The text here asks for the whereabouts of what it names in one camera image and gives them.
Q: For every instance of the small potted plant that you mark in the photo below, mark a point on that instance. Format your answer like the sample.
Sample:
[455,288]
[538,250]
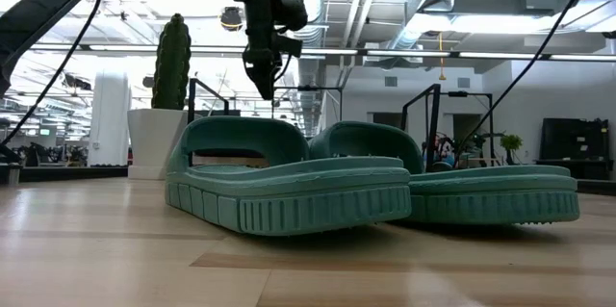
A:
[511,142]

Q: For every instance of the tall green cactus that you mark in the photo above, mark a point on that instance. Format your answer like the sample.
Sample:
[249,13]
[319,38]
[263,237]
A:
[171,66]

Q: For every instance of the black cabinet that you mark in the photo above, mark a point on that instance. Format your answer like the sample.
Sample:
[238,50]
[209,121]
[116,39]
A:
[572,143]

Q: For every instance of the white angular planter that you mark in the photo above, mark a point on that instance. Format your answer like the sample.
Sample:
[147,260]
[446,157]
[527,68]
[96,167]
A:
[149,143]

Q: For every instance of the black table edge rail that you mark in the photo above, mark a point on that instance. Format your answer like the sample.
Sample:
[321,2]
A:
[72,173]

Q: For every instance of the black ceiling device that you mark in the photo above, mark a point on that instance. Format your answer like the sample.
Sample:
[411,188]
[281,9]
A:
[231,18]

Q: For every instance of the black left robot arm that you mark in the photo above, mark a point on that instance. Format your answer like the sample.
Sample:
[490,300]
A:
[48,4]

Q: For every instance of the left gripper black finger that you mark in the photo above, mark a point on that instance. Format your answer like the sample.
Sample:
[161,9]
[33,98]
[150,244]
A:
[270,76]
[258,78]

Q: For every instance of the ribbed silver air duct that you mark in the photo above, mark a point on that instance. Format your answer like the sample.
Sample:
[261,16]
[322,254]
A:
[310,81]

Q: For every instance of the white pillar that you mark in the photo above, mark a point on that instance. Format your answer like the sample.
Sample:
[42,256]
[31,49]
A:
[110,119]

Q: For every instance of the long light bar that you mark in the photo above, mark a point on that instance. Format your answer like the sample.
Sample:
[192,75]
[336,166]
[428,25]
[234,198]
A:
[409,53]

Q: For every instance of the black metal frame rig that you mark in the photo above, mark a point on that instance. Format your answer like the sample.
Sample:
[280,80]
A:
[457,94]

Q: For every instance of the wooden shelf with black frame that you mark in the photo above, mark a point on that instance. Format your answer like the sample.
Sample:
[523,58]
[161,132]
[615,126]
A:
[434,124]

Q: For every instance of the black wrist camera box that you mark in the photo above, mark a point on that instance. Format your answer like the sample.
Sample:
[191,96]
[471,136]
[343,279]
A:
[293,11]

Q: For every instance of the green slide sandal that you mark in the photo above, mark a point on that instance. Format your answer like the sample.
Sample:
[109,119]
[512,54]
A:
[481,196]
[289,201]

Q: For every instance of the blue and red object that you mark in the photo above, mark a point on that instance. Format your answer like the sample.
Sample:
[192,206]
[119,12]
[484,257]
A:
[445,155]

